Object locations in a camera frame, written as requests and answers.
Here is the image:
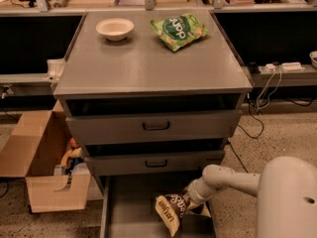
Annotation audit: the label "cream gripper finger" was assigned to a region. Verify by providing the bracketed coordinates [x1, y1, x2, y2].
[198, 204, 211, 217]
[185, 179, 198, 191]

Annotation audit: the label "brown chip bag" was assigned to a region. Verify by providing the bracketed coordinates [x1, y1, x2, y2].
[155, 189, 201, 237]

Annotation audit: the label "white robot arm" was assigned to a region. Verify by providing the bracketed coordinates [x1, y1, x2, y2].
[187, 157, 317, 238]

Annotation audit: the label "middle grey drawer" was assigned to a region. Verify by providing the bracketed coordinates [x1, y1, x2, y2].
[85, 150, 225, 177]

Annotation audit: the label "grey drawer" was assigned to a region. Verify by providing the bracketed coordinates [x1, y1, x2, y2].
[85, 150, 225, 177]
[66, 110, 241, 145]
[100, 172, 216, 238]

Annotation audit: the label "bottom grey drawer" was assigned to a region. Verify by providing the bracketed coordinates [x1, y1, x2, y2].
[100, 172, 216, 238]

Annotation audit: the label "grey drawer cabinet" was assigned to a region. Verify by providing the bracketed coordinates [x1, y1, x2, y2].
[53, 9, 254, 238]

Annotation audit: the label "top grey drawer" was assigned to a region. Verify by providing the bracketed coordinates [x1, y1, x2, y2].
[66, 110, 241, 145]

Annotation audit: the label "green chip bag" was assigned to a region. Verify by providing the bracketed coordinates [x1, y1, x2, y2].
[150, 13, 208, 52]

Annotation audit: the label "items inside cardboard box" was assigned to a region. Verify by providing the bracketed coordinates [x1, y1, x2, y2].
[53, 138, 83, 176]

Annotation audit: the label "cardboard box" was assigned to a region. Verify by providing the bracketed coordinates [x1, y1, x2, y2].
[0, 103, 90, 213]

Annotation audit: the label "white power strip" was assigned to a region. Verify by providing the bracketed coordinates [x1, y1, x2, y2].
[264, 62, 305, 72]

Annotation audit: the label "white bowl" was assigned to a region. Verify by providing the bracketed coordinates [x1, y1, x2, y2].
[96, 18, 134, 42]

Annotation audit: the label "black floor cable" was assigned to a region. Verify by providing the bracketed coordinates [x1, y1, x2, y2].
[227, 92, 265, 175]

